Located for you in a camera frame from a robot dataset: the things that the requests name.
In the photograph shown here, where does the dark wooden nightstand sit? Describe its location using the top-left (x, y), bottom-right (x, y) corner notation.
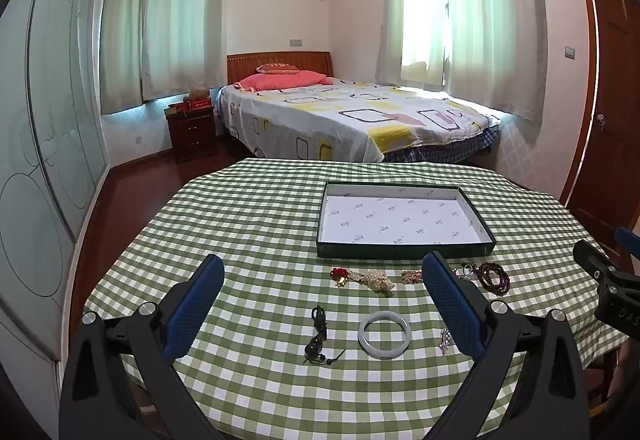
top-left (165, 106), bottom-right (220, 165)

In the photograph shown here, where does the white sheer curtain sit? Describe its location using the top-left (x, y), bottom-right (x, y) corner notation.
top-left (100, 0), bottom-right (157, 115)
top-left (376, 0), bottom-right (452, 88)
top-left (442, 0), bottom-right (547, 121)
top-left (141, 0), bottom-right (227, 103)

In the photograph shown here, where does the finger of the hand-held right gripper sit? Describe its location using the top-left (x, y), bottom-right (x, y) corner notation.
top-left (614, 227), bottom-right (640, 255)
top-left (572, 240), bottom-right (620, 281)

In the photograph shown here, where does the wooden headboard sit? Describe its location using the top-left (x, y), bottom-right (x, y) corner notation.
top-left (226, 51), bottom-right (332, 85)

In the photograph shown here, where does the brown wooden door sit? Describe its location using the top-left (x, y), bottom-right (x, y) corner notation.
top-left (559, 0), bottom-right (640, 261)

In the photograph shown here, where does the green cardboard tray box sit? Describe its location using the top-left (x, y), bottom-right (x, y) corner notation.
top-left (316, 181), bottom-right (497, 261)

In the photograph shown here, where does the blue plaid bed skirt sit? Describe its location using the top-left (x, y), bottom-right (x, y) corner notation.
top-left (384, 125), bottom-right (502, 165)

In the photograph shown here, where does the wooden chair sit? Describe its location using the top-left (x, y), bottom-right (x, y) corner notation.
top-left (582, 345), bottom-right (624, 427)

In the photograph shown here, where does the red gift box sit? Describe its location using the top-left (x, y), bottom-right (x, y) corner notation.
top-left (167, 100), bottom-right (214, 117)

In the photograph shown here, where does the pale jade bangle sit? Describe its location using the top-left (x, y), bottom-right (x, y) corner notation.
top-left (357, 311), bottom-right (412, 360)

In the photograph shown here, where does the black cord pendant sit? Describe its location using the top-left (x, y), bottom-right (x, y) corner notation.
top-left (302, 305), bottom-right (347, 366)

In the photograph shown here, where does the frosted glass wardrobe door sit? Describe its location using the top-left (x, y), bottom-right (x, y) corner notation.
top-left (0, 0), bottom-right (112, 363)

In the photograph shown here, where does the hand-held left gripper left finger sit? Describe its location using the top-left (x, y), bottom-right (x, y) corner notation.
top-left (59, 254), bottom-right (226, 440)

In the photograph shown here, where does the green checkered tablecloth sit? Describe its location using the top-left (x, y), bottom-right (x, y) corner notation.
top-left (82, 159), bottom-right (626, 440)

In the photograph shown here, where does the patterned white bedsheet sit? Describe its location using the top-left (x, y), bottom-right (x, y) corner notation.
top-left (218, 78), bottom-right (501, 164)

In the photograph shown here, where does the dark red bead necklace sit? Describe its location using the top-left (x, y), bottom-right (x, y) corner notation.
top-left (475, 262), bottom-right (511, 297)

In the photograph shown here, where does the pink blanket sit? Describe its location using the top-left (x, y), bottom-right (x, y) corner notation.
top-left (234, 70), bottom-right (335, 93)

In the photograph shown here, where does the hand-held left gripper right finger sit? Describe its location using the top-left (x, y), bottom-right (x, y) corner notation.
top-left (421, 251), bottom-right (591, 440)

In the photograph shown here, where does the wooden bed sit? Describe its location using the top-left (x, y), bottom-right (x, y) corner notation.
top-left (215, 51), bottom-right (502, 165)

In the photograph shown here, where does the pearl cluster bracelet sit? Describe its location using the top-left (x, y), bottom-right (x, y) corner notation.
top-left (350, 270), bottom-right (397, 293)

